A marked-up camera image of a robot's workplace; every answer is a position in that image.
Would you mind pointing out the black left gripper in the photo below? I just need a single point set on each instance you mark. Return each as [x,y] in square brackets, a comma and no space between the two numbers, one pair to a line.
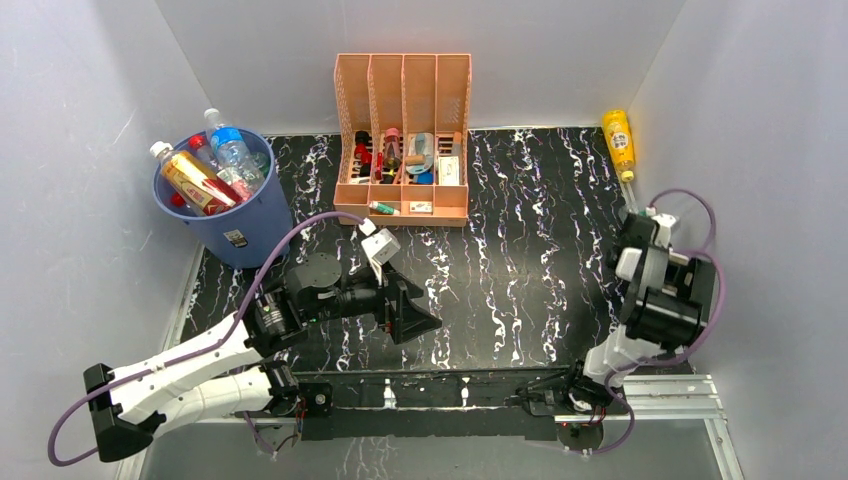
[407,321]

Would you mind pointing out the peach plastic desk organizer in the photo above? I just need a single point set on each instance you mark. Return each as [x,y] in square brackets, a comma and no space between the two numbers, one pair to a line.
[415,93]

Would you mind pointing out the green plastic bottle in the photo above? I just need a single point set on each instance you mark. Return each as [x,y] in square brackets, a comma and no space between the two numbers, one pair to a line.
[262,162]

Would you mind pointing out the clear bottle blue label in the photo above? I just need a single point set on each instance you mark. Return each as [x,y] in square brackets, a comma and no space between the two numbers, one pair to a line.
[231,150]

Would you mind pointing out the brown tea bottle red label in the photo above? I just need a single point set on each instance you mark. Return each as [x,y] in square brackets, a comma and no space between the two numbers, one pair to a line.
[194,181]

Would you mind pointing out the clear bottle red label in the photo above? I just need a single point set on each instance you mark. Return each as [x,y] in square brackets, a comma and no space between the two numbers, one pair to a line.
[181,205]

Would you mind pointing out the clear bottle red cap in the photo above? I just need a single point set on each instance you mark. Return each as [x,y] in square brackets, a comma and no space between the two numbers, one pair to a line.
[200,146]

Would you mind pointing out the yellow drink bottle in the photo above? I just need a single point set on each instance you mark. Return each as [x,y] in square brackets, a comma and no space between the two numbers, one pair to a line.
[617,133]

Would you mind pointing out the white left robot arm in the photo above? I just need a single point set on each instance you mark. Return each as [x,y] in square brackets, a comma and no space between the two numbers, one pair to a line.
[233,367]

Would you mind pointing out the blue plastic bin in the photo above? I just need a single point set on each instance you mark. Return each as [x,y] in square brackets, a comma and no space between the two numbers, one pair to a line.
[244,236]

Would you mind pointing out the small white card box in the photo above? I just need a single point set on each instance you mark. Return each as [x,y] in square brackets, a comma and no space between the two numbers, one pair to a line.
[421,207]

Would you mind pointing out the small green white tube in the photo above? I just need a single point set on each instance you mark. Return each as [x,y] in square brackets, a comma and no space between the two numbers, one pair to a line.
[383,209]

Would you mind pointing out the red black toy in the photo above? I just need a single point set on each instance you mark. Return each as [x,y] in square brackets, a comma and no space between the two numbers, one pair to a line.
[362,156]

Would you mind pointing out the pink capped dark bottle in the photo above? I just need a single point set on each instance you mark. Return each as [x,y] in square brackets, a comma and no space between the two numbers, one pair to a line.
[389,159]

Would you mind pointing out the light blue tape dispenser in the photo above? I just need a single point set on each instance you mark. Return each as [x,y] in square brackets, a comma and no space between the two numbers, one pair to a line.
[420,154]

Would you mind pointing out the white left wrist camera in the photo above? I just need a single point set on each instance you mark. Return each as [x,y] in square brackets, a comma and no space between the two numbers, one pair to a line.
[379,246]

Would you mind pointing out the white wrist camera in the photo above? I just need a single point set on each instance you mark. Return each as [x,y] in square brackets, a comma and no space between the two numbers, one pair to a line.
[379,246]
[665,220]

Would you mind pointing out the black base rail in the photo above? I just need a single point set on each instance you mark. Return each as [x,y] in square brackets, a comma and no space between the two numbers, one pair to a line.
[502,402]

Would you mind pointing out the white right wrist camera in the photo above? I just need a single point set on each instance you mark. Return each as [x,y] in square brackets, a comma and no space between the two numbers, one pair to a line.
[665,220]

